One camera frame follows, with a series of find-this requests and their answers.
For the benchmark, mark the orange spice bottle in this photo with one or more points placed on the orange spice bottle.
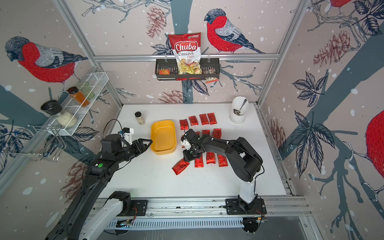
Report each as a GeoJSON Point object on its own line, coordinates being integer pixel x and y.
{"type": "Point", "coordinates": [78, 96]}

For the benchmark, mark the metal spoon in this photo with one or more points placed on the metal spoon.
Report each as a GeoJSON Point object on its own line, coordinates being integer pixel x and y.
{"type": "Point", "coordinates": [238, 111]}

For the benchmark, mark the black lid rice jar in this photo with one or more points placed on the black lid rice jar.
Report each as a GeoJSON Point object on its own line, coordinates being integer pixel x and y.
{"type": "Point", "coordinates": [63, 117]}

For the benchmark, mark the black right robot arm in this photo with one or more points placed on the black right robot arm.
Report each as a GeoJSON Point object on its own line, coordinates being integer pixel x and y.
{"type": "Point", "coordinates": [246, 163]}

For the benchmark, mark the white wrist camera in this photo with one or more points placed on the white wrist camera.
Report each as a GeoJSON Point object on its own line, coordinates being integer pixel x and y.
{"type": "Point", "coordinates": [127, 134]}
{"type": "Point", "coordinates": [186, 144]}

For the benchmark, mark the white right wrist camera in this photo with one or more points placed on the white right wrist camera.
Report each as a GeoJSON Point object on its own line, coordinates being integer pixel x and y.
{"type": "Point", "coordinates": [186, 144]}

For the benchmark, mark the white utensil cup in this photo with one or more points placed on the white utensil cup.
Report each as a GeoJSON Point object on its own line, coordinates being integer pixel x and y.
{"type": "Point", "coordinates": [236, 104]}

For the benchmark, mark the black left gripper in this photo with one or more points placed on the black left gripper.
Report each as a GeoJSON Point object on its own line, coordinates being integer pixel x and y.
{"type": "Point", "coordinates": [143, 147]}

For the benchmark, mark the chrome wire rack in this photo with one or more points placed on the chrome wire rack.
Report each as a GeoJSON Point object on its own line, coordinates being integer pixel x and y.
{"type": "Point", "coordinates": [35, 143]}

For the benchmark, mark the black cap spice jar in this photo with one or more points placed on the black cap spice jar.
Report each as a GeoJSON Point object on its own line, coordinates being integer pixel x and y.
{"type": "Point", "coordinates": [140, 118]}

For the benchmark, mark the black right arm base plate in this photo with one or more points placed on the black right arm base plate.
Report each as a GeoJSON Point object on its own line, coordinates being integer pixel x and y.
{"type": "Point", "coordinates": [237, 206]}

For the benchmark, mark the white wire wall shelf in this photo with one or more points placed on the white wire wall shelf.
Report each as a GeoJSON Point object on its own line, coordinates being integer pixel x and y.
{"type": "Point", "coordinates": [98, 81]}

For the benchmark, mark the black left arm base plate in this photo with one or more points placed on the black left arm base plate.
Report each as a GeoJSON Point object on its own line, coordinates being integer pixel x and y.
{"type": "Point", "coordinates": [130, 207]}

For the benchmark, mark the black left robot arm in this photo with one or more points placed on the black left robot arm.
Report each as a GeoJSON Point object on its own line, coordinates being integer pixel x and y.
{"type": "Point", "coordinates": [96, 178]}

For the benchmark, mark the black wall basket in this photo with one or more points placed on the black wall basket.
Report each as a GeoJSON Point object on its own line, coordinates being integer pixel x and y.
{"type": "Point", "coordinates": [170, 70]}

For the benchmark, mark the Chuba cassava chips bag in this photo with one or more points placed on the Chuba cassava chips bag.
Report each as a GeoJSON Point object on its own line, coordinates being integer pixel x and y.
{"type": "Point", "coordinates": [187, 50]}

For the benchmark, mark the green item on shelf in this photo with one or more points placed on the green item on shelf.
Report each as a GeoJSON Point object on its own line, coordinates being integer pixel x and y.
{"type": "Point", "coordinates": [86, 89]}

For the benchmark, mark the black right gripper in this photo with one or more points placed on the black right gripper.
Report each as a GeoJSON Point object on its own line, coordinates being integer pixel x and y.
{"type": "Point", "coordinates": [186, 157]}

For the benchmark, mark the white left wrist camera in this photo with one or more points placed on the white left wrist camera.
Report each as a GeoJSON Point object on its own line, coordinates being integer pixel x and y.
{"type": "Point", "coordinates": [127, 134]}

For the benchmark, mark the yellow plastic storage box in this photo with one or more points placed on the yellow plastic storage box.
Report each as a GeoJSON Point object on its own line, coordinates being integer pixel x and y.
{"type": "Point", "coordinates": [163, 135]}

